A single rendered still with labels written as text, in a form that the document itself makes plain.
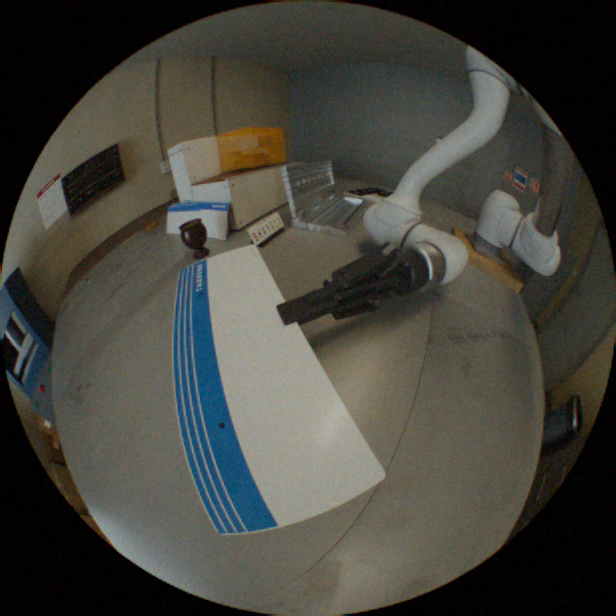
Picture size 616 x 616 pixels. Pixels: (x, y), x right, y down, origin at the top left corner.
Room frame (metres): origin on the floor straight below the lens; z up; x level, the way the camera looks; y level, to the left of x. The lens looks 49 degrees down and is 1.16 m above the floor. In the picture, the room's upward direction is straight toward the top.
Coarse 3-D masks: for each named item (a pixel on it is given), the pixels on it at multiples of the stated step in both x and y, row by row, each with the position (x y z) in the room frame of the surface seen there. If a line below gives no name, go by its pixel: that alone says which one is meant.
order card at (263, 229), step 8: (272, 216) 0.58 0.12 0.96; (256, 224) 0.51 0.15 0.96; (264, 224) 0.53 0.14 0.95; (272, 224) 0.56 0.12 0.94; (280, 224) 0.59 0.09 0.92; (248, 232) 0.47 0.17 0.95; (256, 232) 0.49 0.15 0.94; (264, 232) 0.51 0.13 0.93; (272, 232) 0.54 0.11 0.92; (256, 240) 0.47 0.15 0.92
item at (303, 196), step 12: (288, 168) 0.64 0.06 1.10; (300, 168) 0.73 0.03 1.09; (312, 168) 0.83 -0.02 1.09; (324, 168) 0.95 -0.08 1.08; (288, 180) 0.62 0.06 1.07; (300, 180) 0.72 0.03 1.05; (312, 180) 0.81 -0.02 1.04; (324, 180) 0.92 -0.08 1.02; (288, 192) 0.62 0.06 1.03; (300, 192) 0.70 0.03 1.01; (312, 192) 0.77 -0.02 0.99; (324, 192) 0.87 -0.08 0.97; (300, 204) 0.65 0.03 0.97; (312, 204) 0.74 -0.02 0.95
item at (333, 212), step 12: (324, 204) 0.83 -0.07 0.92; (336, 204) 0.85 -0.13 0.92; (348, 204) 0.86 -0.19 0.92; (300, 216) 0.64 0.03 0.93; (312, 216) 0.67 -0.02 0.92; (324, 216) 0.67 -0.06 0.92; (336, 216) 0.68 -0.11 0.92; (348, 216) 0.69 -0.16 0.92; (312, 228) 0.59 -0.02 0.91; (324, 228) 0.57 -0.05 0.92; (336, 228) 0.55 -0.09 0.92; (348, 228) 0.56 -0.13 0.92
